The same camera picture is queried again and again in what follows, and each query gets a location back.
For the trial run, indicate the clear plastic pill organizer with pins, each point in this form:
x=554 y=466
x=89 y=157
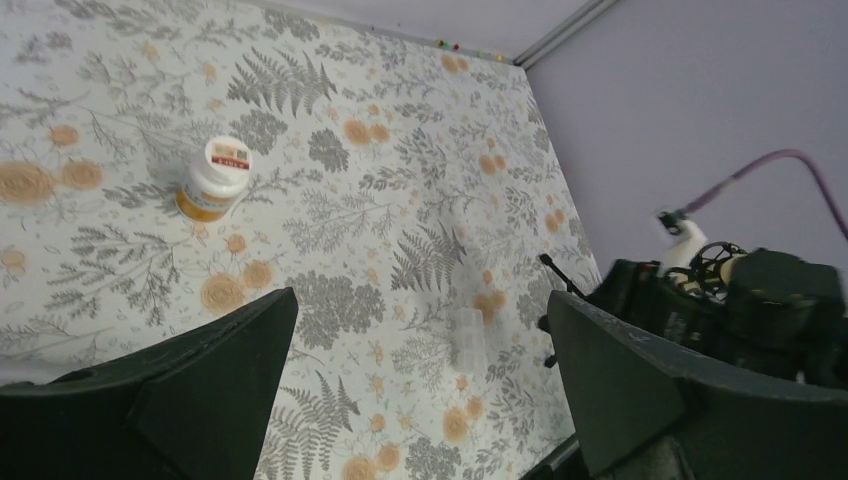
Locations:
x=469 y=342

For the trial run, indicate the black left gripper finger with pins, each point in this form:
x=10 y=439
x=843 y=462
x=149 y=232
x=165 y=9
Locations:
x=195 y=406

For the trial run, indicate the floral patterned table mat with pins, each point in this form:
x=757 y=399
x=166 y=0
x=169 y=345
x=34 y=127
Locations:
x=392 y=185

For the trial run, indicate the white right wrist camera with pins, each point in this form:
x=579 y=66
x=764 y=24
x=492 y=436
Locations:
x=686 y=239

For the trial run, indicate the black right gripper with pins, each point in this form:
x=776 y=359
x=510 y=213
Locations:
x=644 y=407

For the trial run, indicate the white orange pill bottle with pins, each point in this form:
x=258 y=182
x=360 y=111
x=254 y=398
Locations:
x=215 y=179

